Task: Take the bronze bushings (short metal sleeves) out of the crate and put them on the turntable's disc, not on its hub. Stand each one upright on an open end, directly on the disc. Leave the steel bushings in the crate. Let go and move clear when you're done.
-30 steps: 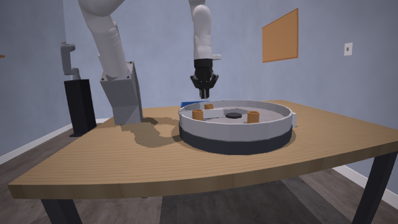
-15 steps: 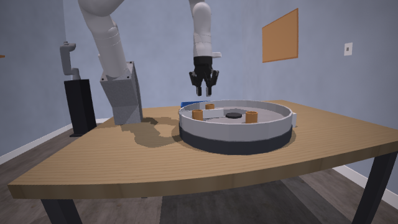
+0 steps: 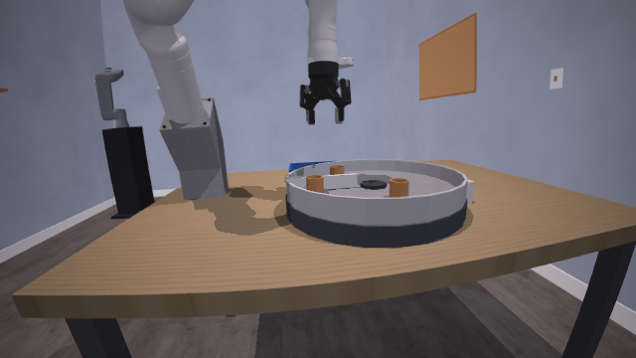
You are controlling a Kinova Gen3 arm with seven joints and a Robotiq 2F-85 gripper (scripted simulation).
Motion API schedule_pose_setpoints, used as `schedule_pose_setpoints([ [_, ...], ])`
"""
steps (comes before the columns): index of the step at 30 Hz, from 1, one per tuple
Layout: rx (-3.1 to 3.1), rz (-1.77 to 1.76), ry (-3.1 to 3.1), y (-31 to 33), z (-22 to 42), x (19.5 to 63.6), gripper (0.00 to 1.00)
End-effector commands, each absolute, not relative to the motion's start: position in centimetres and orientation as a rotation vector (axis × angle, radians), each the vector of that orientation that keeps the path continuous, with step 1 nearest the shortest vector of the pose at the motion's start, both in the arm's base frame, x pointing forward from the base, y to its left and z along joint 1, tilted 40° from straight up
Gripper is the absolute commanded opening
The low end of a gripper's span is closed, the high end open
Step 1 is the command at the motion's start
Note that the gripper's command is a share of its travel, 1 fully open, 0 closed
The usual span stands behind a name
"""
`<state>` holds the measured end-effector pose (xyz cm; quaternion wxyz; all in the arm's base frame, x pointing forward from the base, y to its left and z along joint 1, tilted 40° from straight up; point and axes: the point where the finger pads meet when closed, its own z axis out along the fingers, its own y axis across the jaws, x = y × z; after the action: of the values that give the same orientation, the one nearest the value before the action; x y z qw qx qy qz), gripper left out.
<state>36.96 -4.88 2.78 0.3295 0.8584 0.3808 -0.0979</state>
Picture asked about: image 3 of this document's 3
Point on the blue crate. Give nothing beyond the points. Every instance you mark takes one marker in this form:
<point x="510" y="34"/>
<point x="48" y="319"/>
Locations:
<point x="294" y="166"/>

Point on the bronze bushing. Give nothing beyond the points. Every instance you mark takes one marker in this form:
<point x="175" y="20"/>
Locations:
<point x="399" y="188"/>
<point x="336" y="170"/>
<point x="315" y="183"/>

